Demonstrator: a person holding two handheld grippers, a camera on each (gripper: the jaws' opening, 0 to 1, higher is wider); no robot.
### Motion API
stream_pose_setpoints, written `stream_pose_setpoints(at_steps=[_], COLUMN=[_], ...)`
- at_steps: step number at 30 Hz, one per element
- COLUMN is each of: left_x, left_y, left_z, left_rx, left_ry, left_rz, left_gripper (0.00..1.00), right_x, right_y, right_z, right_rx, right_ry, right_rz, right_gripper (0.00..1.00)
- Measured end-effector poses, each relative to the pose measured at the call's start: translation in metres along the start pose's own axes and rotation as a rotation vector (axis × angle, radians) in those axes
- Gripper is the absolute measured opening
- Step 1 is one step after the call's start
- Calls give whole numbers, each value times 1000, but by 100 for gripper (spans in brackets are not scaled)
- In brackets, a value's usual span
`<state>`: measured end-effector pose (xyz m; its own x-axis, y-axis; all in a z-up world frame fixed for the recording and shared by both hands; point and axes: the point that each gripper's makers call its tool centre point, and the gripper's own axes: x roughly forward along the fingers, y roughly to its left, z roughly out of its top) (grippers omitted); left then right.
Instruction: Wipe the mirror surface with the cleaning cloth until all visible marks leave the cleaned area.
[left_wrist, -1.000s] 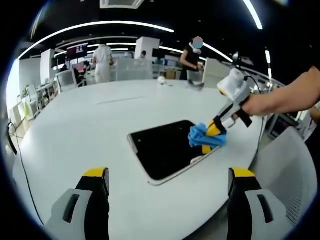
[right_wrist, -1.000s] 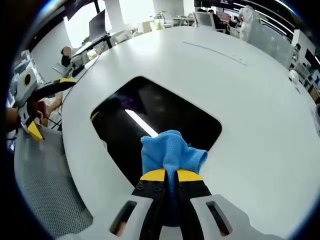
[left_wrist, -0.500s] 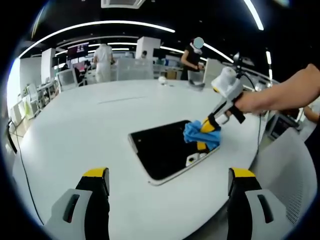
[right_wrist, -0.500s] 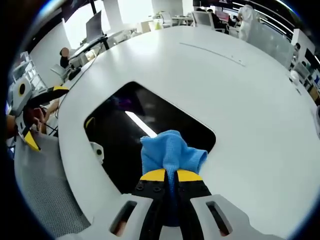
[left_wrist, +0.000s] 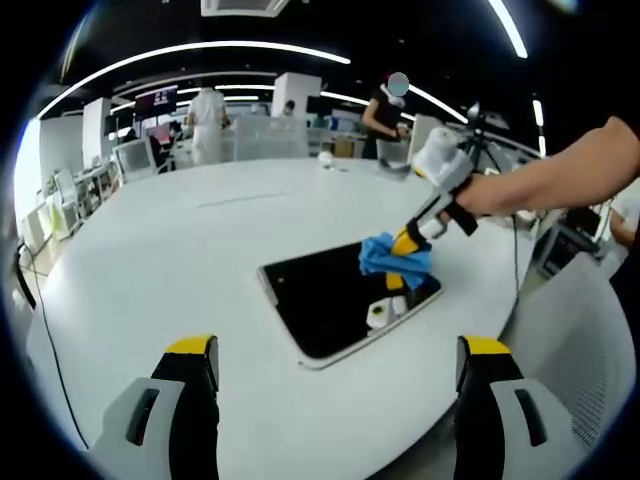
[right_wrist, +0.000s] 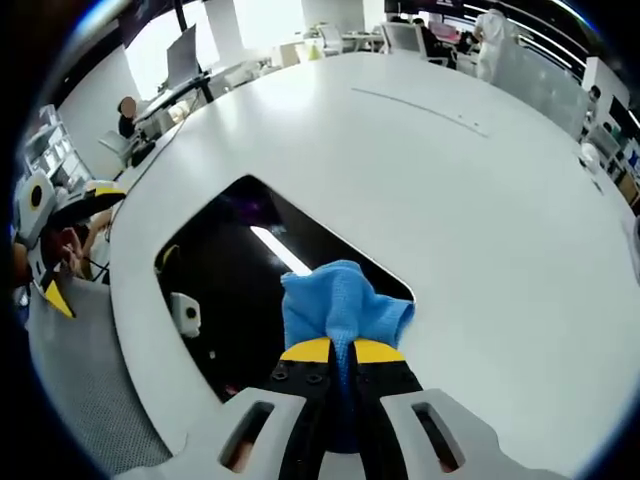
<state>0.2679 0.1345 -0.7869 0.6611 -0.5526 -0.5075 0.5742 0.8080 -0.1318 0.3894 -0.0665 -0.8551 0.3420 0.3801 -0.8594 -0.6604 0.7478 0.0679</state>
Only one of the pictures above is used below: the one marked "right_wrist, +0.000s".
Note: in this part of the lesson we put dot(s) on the blue cleaning cloth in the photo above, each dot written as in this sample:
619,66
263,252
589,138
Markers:
340,300

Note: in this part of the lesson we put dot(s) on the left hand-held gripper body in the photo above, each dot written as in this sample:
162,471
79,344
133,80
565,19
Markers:
35,205

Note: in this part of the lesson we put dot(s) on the grey mesh chair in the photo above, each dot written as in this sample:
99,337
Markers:
85,380

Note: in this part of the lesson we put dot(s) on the translucent partition panel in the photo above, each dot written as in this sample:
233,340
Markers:
545,85

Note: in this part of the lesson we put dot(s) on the white office chair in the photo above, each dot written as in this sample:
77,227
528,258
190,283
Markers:
402,37

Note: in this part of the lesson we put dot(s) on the person's left hand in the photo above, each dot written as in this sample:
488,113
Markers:
75,247

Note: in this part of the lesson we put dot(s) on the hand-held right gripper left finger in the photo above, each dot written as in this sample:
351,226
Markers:
295,375

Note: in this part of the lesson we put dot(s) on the small white object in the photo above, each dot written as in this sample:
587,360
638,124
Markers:
590,157

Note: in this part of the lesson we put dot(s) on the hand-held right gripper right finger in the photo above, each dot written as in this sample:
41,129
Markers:
385,377

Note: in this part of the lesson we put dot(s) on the white storage shelf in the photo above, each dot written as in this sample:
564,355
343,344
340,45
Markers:
55,147

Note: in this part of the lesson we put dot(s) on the dark computer monitor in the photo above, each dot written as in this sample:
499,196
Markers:
182,55

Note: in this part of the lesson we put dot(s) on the black frame desk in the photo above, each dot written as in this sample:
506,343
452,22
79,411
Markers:
175,92

